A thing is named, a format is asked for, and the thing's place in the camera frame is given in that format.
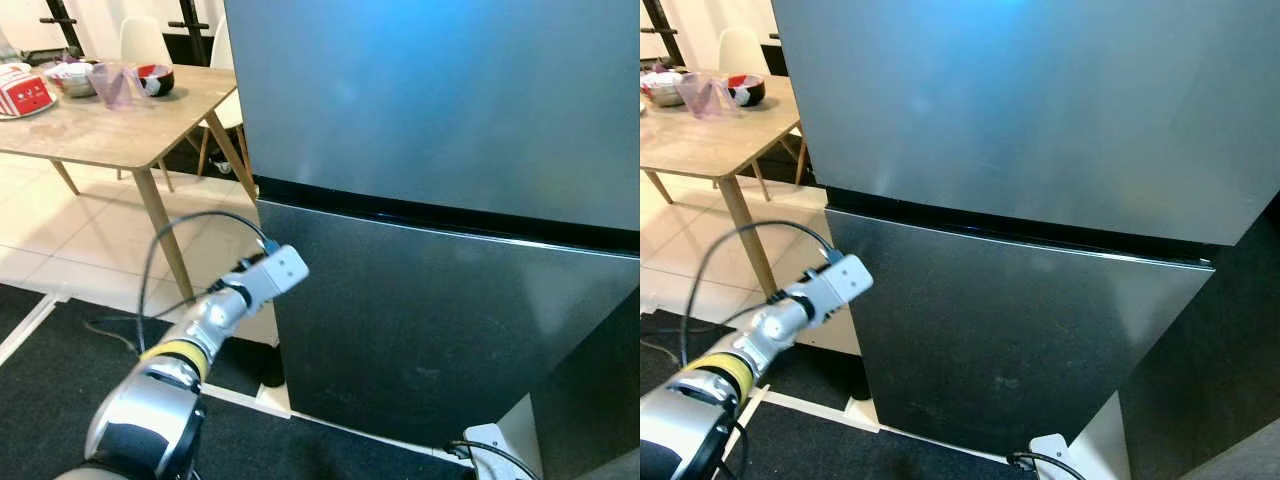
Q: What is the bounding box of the white lined fridge door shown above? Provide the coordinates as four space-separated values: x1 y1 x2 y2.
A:
255 178 641 453
825 188 1217 458

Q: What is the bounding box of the stainless steel bowl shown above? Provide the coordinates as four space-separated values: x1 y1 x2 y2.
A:
645 72 693 107
48 62 101 99

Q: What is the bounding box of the pink translucent measuring cup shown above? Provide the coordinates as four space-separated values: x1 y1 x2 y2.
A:
675 72 737 120
90 62 147 110

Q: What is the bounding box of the red bowl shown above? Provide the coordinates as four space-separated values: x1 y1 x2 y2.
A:
135 65 176 98
725 75 768 108

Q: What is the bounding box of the beige masking tape strip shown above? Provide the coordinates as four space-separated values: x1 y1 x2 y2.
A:
200 383 473 467
765 390 1013 466
720 385 771 480

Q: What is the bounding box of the black floor mat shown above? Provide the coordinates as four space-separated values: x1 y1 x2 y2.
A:
640 308 1036 480
0 285 476 480

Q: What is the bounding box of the patterned round plate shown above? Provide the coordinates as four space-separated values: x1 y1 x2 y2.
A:
0 98 59 122

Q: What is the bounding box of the red white striped KFC box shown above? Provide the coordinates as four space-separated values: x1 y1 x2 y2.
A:
0 65 54 116

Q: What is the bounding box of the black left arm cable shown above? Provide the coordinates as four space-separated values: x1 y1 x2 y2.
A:
678 220 843 367
135 210 279 353

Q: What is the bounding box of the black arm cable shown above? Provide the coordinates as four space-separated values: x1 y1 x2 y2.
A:
135 210 279 353
1008 452 1087 480
447 440 541 480
678 220 843 367

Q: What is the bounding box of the thin grey floor cable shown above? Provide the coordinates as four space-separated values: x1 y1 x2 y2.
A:
82 298 206 359
640 308 771 367

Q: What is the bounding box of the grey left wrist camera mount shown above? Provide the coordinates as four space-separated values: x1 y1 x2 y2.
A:
235 245 310 307
800 253 874 324

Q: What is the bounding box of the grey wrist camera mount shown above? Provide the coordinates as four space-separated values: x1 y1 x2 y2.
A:
1030 433 1077 480
235 245 310 307
462 423 513 480
800 253 874 324

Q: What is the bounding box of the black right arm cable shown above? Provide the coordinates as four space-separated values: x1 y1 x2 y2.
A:
447 440 541 480
1008 452 1087 480

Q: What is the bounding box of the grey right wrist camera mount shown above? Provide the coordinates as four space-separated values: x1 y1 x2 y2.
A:
1030 433 1077 480
462 423 513 480

